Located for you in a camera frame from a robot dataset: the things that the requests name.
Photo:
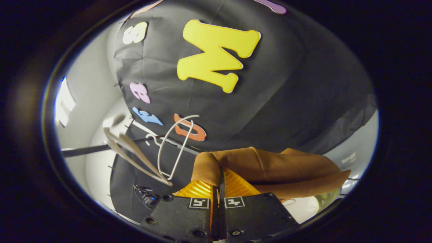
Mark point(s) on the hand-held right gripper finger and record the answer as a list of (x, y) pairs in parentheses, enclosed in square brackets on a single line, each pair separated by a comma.
[(215, 216), (222, 216)]

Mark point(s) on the brown shirt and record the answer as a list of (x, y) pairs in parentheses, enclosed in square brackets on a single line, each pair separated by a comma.
[(287, 172)]

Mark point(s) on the white clothes hanger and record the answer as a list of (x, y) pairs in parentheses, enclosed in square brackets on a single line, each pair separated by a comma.
[(130, 145), (181, 151)]

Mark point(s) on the row of black cloth clips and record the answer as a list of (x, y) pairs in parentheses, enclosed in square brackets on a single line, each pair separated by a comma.
[(118, 84)]

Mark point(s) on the ceiling light panel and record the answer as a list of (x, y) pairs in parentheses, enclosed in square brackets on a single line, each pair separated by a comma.
[(65, 104)]

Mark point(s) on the black backdrop cloth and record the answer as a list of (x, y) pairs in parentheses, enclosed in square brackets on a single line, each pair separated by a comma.
[(287, 84)]

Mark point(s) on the black clothes rail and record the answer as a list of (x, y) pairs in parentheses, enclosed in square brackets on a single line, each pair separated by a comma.
[(84, 150)]

